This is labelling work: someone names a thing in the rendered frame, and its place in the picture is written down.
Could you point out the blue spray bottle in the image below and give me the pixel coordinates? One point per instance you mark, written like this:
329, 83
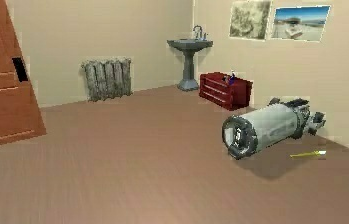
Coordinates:
230, 78

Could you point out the red low cabinet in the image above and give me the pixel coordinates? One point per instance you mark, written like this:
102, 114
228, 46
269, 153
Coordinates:
223, 91

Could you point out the grey ribbed radiator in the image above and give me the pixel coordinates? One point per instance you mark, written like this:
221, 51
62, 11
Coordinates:
107, 79

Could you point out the grey cylinder machine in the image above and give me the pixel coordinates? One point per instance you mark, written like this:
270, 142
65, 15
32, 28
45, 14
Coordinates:
268, 128

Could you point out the grey sepia framed picture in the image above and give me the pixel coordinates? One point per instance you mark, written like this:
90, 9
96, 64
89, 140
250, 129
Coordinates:
249, 19

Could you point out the yellow toothbrush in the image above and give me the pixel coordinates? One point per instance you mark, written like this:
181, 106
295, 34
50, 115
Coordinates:
307, 154

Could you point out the blue landscape framed picture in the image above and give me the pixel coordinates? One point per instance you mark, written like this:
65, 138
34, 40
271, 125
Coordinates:
299, 22

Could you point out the brown wooden room door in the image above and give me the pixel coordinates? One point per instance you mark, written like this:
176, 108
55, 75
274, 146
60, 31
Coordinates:
5, 100

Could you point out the grey pedestal sink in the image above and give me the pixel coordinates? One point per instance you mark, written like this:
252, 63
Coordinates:
188, 50

